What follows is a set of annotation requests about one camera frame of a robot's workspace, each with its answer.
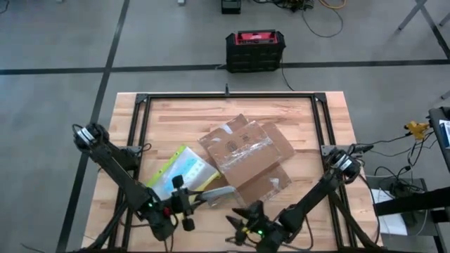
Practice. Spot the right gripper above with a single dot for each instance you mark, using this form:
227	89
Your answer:
263	232

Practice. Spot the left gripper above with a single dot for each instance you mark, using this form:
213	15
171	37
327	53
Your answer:
181	202

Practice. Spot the blue packet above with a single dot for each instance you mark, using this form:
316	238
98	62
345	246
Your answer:
187	165

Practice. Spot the taped brown cardboard box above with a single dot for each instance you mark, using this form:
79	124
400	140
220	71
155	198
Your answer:
246	158

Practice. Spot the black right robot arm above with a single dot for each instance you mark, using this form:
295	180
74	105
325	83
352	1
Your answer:
316	196

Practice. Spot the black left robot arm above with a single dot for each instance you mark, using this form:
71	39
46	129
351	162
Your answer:
119	172

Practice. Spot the yellow gripper tag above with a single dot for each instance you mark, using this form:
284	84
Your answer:
245	230

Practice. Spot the white paper sheet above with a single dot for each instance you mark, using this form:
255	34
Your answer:
390	218

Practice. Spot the black and red crate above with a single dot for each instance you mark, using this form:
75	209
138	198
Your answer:
255	52

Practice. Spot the black side bar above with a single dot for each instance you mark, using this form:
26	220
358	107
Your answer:
411	202

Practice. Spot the black floor device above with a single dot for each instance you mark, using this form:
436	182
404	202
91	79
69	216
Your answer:
231	6

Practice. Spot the grey side cart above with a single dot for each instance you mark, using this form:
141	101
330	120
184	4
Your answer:
437	147

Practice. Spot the blue and white box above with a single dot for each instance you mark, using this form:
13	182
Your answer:
445	133

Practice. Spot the black aluminium table frame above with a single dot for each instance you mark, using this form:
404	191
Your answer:
140	116

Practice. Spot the small black post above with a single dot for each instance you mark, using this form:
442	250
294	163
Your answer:
226	89

